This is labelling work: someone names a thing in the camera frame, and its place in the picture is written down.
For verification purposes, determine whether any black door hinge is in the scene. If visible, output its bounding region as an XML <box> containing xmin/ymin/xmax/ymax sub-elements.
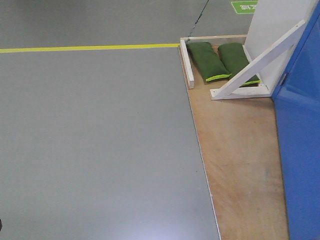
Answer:
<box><xmin>280</xmin><ymin>72</ymin><xmax>289</xmax><ymax>86</ymax></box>

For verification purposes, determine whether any blue door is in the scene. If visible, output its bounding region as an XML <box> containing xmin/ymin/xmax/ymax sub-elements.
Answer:
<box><xmin>272</xmin><ymin>7</ymin><xmax>320</xmax><ymax>240</ymax></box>

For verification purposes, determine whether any green sandbag left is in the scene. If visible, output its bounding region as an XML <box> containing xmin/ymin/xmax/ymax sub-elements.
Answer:
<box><xmin>186</xmin><ymin>42</ymin><xmax>231</xmax><ymax>82</ymax></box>

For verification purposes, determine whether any green sandbag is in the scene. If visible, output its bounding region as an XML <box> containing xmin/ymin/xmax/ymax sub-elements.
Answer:
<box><xmin>218</xmin><ymin>42</ymin><xmax>250</xmax><ymax>80</ymax></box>
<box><xmin>186</xmin><ymin>42</ymin><xmax>231</xmax><ymax>82</ymax></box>

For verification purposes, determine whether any brown plywood base board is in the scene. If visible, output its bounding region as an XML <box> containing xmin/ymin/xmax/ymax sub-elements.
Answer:
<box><xmin>177</xmin><ymin>34</ymin><xmax>291</xmax><ymax>240</ymax></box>

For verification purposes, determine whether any green sandbag right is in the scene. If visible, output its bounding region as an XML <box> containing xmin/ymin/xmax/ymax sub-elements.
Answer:
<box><xmin>218</xmin><ymin>42</ymin><xmax>250</xmax><ymax>80</ymax></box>

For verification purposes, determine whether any green floor sticker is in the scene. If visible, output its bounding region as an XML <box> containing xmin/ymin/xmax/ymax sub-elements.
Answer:
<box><xmin>230</xmin><ymin>0</ymin><xmax>258</xmax><ymax>15</ymax></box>

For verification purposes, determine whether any white wooden side rail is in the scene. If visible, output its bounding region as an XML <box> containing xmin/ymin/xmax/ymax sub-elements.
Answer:
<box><xmin>179</xmin><ymin>38</ymin><xmax>195</xmax><ymax>89</ymax></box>

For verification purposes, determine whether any white diagonal brace frame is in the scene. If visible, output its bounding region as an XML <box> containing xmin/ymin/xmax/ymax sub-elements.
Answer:
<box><xmin>210</xmin><ymin>19</ymin><xmax>306</xmax><ymax>101</ymax></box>

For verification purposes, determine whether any white door frame panel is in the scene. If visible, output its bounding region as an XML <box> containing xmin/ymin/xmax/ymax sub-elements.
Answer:
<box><xmin>245</xmin><ymin>0</ymin><xmax>318</xmax><ymax>93</ymax></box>

